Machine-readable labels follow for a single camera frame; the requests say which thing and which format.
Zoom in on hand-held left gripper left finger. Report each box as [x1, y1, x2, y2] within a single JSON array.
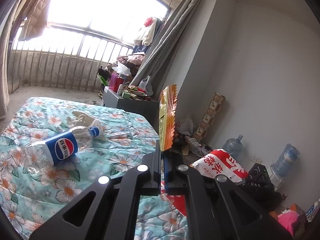
[[29, 139, 162, 240]]

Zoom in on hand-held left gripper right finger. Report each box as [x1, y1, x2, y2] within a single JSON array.
[[163, 152, 294, 240]]

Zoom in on red and white snack bag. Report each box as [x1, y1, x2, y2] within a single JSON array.
[[162, 149, 249, 217]]

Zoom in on orange striped snack packet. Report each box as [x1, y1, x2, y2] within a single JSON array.
[[159, 84, 178, 152]]

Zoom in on large blue water jug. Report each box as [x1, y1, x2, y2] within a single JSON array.
[[271, 144, 300, 178], [222, 134, 244, 160]]

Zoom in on pink cloth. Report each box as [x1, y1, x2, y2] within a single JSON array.
[[277, 210, 300, 238]]

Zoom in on crumpled plastic bag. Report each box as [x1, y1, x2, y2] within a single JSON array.
[[179, 115, 194, 135]]

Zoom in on tall patterned cardboard box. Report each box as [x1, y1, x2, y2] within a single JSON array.
[[194, 92, 226, 140]]

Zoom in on grey cabinet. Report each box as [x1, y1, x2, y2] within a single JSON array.
[[102, 86, 160, 133]]

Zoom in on clear plastic bag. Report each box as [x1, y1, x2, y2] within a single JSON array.
[[138, 76, 153, 97]]

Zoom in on crumpled clear plastic wrapper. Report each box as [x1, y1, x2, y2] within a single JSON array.
[[66, 110, 105, 140]]

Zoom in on clear bottle with blue label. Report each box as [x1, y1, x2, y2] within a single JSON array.
[[24, 126, 100, 173]]

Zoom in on magenta bottle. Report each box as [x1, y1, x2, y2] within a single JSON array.
[[110, 73, 120, 90]]

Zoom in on white plastic bag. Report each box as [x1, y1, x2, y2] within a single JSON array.
[[112, 60, 132, 77]]

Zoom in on pile of clothes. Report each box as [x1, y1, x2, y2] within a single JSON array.
[[107, 54, 145, 74]]

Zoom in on floral quilt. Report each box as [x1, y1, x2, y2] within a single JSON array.
[[0, 97, 188, 240]]

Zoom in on grey curtain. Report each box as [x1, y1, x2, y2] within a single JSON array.
[[129, 0, 208, 135]]

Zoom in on white hanging garment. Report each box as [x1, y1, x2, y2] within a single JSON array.
[[134, 17, 160, 47]]

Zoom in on metal balcony railing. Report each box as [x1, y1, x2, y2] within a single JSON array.
[[7, 34, 135, 93]]

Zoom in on beige curtain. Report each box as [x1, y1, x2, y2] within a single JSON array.
[[0, 37, 13, 118]]

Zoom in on beige down jacket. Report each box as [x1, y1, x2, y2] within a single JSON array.
[[19, 0, 57, 40]]

